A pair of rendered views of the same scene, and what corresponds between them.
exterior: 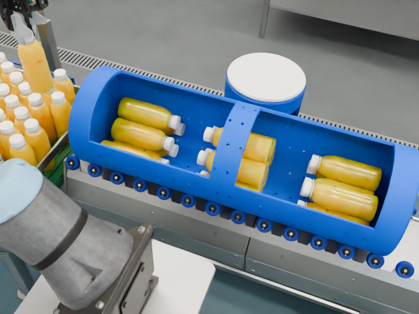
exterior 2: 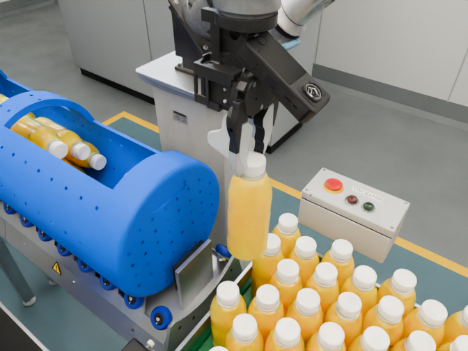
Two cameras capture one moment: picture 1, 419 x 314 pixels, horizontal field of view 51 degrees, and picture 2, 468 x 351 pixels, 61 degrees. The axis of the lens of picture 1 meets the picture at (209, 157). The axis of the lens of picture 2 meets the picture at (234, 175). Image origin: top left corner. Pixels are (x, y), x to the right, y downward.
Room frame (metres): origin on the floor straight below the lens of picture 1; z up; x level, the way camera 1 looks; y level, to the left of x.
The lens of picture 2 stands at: (1.40, 0.62, 1.66)
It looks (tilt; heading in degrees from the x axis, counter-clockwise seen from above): 40 degrees down; 199
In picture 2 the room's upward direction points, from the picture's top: straight up
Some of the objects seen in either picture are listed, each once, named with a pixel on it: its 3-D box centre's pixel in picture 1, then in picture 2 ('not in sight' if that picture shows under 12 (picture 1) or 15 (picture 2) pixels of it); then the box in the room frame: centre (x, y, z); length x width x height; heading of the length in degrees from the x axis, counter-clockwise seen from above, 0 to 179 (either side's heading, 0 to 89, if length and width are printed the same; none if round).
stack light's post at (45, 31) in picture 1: (70, 129); not in sight; (1.42, 0.64, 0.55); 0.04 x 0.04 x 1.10; 73
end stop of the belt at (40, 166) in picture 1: (68, 133); (224, 300); (0.98, 0.45, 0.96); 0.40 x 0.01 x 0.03; 163
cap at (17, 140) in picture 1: (17, 140); (287, 222); (0.84, 0.54, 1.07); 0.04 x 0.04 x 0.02
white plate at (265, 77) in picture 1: (266, 76); not in sight; (1.27, -0.18, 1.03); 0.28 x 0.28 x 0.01
